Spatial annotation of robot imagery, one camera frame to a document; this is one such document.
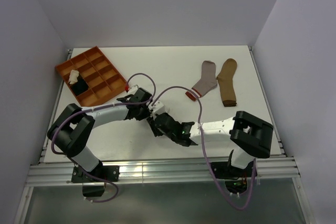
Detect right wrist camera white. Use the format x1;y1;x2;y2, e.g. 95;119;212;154
148;100;166;115

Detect black sock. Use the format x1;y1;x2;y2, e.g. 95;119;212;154
70;79;89;97

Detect tan brown sock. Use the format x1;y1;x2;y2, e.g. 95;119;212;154
216;58;237;107

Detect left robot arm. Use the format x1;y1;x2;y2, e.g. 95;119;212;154
47;88;152;182

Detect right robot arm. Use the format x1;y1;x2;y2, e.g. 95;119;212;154
147;111;274;178

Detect grey sock red stripes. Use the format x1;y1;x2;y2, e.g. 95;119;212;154
185;60;217;101

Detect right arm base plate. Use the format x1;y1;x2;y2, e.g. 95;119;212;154
207;161;255;180

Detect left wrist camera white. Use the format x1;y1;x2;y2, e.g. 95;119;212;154
125;84;139;94

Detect aluminium frame rail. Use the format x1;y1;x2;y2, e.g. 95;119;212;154
25;156;300;187

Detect orange compartment tray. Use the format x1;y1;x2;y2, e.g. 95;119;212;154
55;46;127;106

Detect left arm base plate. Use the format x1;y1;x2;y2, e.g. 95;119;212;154
71;165;120;183

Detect cream brown striped sock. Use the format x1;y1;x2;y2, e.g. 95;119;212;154
68;70;81;85

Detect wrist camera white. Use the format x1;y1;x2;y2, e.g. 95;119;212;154
148;100;166;115
125;84;139;94

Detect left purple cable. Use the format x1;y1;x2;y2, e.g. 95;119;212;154
50;73;157;204

